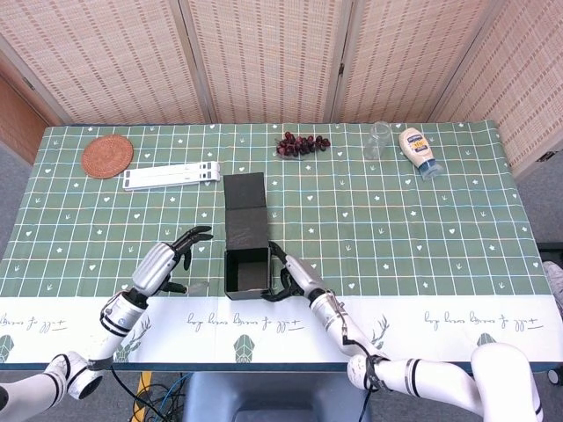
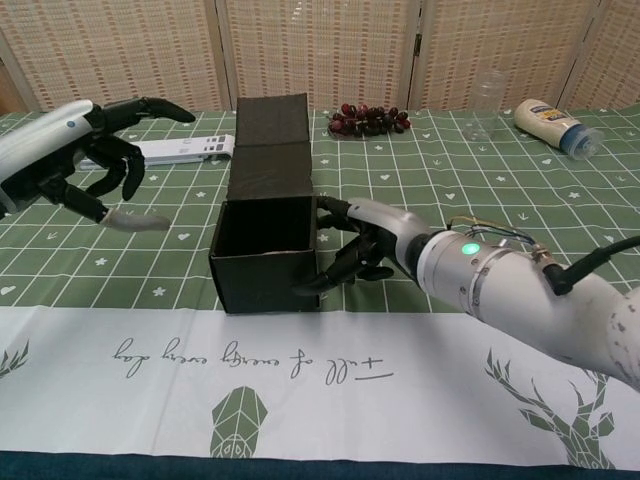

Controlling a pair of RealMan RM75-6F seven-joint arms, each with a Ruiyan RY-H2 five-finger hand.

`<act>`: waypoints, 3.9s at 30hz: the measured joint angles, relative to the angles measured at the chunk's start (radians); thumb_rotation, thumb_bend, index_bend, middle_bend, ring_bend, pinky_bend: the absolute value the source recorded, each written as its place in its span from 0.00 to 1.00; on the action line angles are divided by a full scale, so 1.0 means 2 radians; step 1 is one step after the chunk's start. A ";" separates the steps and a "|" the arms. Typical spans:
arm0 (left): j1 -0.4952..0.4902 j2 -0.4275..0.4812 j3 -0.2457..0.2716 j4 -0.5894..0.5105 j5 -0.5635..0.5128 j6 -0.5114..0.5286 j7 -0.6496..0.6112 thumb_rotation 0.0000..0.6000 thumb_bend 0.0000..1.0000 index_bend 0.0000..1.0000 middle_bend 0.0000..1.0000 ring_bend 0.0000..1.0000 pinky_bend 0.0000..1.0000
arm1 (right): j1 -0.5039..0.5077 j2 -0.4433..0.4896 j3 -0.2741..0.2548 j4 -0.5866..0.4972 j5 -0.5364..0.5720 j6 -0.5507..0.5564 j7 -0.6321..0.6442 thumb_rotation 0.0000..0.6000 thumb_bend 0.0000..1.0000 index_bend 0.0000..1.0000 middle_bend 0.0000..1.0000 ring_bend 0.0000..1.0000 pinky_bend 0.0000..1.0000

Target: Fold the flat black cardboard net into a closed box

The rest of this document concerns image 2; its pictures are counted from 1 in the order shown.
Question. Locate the green checked tablecloth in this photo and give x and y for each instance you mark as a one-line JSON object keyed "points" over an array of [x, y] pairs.
{"points": [[450, 190]]}

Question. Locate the bamboo folding screen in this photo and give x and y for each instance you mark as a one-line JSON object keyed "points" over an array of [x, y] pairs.
{"points": [[320, 55]]}

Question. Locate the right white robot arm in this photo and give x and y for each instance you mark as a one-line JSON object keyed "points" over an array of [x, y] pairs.
{"points": [[525, 295]]}

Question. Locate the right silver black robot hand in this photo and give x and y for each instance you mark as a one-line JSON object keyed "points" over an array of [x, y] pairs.
{"points": [[390, 230]]}

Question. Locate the white folding stand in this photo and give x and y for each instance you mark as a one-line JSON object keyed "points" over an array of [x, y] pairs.
{"points": [[190, 149]]}

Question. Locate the black paper box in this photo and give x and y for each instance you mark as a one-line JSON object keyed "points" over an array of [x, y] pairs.
{"points": [[272, 165]]}

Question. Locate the mayonnaise squeeze bottle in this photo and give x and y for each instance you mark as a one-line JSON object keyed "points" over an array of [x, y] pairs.
{"points": [[542, 120]]}

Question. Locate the dark red grape bunch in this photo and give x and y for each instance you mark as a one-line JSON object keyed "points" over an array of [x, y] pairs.
{"points": [[367, 120]]}

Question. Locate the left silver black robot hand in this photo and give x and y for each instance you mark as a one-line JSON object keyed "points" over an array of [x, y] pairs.
{"points": [[45, 145]]}

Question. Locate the clear plastic jar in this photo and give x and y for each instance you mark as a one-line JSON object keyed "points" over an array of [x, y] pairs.
{"points": [[484, 110]]}

